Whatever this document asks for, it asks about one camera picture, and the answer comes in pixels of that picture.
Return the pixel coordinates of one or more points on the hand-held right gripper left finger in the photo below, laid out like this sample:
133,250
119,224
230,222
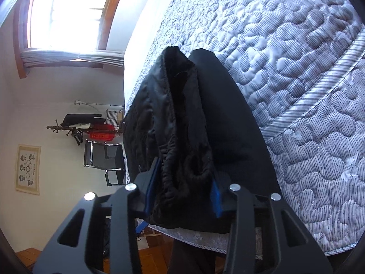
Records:
149,189

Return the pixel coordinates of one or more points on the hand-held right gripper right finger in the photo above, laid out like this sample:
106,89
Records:
217,202

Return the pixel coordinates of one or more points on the black quilted pants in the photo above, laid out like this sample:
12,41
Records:
182,120

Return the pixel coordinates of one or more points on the person's dark clothed legs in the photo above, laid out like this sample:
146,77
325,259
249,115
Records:
196,257

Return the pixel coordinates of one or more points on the red hanging garment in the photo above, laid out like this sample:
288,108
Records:
101,132

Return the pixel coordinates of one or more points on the black hanging garment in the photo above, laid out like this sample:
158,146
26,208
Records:
79,119

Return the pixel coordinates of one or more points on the wooden coat rack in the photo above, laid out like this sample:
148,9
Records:
57,127

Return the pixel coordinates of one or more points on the white bed sheet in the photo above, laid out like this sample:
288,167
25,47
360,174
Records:
148,34

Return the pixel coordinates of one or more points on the quilted white mattress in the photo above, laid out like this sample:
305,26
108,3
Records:
299,62

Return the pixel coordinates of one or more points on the wooden framed window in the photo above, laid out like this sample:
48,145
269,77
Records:
65,11

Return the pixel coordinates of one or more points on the light wooden frame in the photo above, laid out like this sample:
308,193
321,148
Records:
155,238

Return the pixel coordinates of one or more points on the black chrome frame chair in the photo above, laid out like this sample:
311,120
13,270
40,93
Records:
98,154

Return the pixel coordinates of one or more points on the framed wall poster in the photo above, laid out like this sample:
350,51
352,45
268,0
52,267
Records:
28,169

